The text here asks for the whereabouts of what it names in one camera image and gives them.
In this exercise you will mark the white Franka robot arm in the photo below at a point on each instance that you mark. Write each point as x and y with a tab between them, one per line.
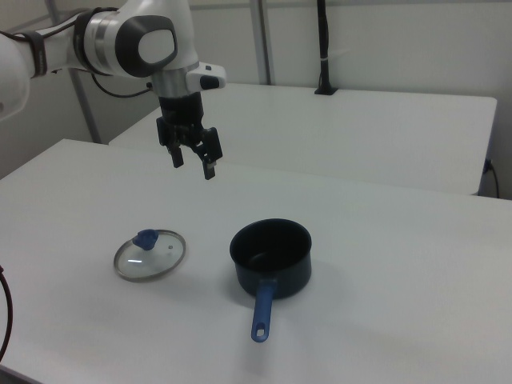
108	36

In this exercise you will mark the glass lid with blue knob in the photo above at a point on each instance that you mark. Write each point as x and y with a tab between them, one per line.
160	260

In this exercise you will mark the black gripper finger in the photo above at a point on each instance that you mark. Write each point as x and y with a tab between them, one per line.
213	146
177	158

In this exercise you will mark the black camera pole, white band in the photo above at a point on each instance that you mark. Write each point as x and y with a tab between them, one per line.
323	40

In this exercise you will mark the grey metal frame post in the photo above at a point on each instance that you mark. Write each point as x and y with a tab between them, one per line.
262	40

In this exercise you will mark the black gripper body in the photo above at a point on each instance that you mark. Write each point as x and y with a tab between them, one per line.
182	116

